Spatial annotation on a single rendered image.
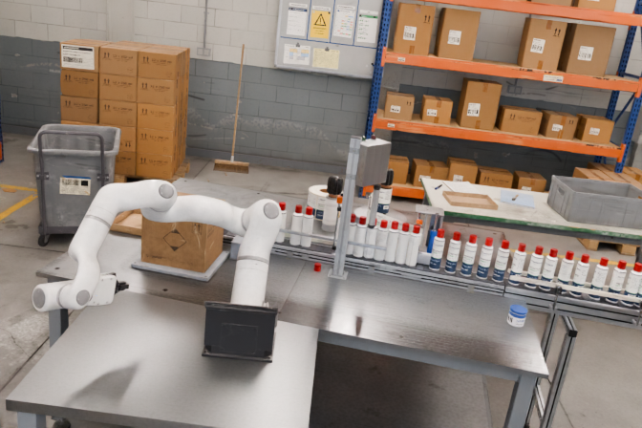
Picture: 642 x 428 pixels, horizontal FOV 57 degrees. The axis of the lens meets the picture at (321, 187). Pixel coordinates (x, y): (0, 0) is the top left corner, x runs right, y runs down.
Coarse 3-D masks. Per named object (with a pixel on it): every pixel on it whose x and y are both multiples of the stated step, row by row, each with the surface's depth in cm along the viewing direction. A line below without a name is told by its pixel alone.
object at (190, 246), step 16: (144, 224) 256; (160, 224) 255; (176, 224) 254; (192, 224) 252; (144, 240) 259; (160, 240) 257; (176, 240) 256; (192, 240) 255; (208, 240) 257; (144, 256) 261; (160, 256) 260; (176, 256) 258; (192, 256) 257; (208, 256) 261
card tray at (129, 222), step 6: (132, 210) 319; (138, 210) 318; (120, 216) 307; (126, 216) 313; (132, 216) 315; (138, 216) 315; (114, 222) 300; (120, 222) 306; (126, 222) 306; (132, 222) 307; (138, 222) 308; (114, 228) 294; (120, 228) 294; (126, 228) 293; (132, 228) 292; (138, 228) 292; (138, 234) 293
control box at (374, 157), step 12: (360, 144) 256; (372, 144) 257; (384, 144) 261; (360, 156) 257; (372, 156) 257; (384, 156) 264; (360, 168) 258; (372, 168) 260; (384, 168) 267; (360, 180) 259; (372, 180) 263; (384, 180) 269
